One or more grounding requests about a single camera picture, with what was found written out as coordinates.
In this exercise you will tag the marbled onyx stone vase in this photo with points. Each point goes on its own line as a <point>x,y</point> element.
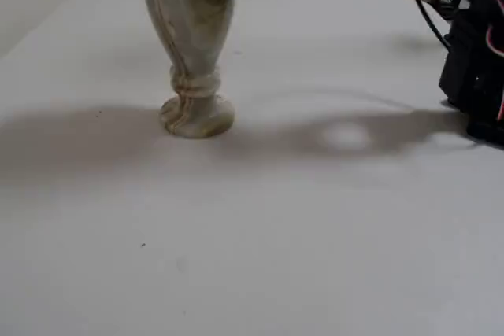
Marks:
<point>193,37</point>

